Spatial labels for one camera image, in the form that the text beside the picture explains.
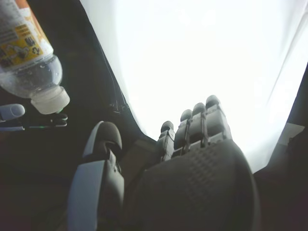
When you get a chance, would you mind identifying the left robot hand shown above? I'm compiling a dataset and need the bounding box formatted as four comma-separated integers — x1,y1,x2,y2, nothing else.
67,95,262,231

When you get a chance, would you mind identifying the orange vitamin drink bottle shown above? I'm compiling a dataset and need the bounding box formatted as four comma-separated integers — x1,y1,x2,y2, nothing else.
0,0,71,115

